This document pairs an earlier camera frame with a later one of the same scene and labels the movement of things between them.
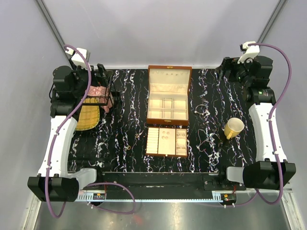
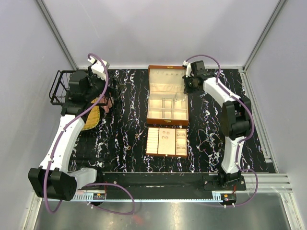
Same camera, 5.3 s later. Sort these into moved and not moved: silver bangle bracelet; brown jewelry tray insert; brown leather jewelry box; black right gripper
Moved: silver bangle bracelet; black right gripper
Not moved: brown leather jewelry box; brown jewelry tray insert
